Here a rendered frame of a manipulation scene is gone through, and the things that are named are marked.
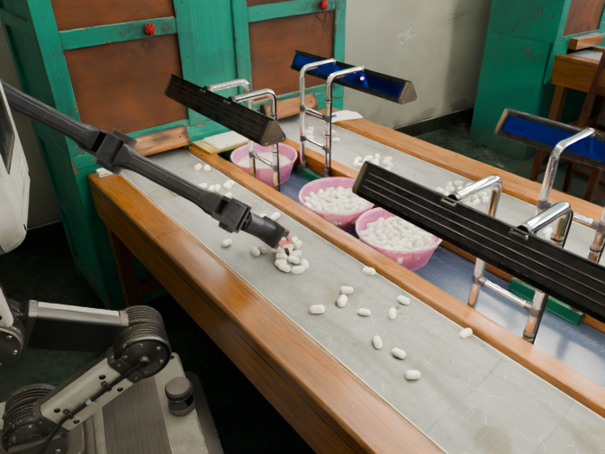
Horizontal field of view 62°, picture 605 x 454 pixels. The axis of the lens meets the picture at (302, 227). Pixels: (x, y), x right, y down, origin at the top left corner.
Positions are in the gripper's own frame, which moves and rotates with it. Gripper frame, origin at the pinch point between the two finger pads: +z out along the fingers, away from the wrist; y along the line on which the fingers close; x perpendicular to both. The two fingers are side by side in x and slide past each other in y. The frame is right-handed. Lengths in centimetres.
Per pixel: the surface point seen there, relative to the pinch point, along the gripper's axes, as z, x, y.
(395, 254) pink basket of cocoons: 15.2, -12.8, -24.8
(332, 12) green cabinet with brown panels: 41, -94, 86
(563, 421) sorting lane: 4, -1, -83
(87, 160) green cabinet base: -25, 16, 85
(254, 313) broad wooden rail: -20.4, 16.9, -20.9
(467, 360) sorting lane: 3, -1, -62
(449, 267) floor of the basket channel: 32.6, -17.8, -32.6
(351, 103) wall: 158, -91, 159
